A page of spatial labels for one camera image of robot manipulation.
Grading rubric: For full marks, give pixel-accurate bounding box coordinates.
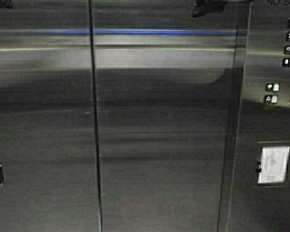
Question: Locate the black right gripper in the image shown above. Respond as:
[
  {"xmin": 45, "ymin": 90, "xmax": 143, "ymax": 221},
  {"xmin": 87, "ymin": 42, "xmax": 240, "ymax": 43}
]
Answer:
[{"xmin": 191, "ymin": 0, "xmax": 252, "ymax": 17}]

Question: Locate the door open button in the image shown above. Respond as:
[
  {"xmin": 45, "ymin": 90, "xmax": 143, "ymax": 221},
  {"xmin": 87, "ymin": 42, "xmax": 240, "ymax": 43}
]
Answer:
[{"xmin": 265, "ymin": 83, "xmax": 280, "ymax": 92}]

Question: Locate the alarm bell button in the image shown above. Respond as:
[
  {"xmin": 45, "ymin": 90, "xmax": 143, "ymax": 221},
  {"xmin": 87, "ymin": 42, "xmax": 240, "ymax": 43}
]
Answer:
[{"xmin": 264, "ymin": 95, "xmax": 278, "ymax": 104}]

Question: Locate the white certificate window panel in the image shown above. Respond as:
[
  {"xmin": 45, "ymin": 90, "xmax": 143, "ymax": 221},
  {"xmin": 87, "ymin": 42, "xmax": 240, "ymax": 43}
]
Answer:
[{"xmin": 256, "ymin": 144, "xmax": 290, "ymax": 186}]

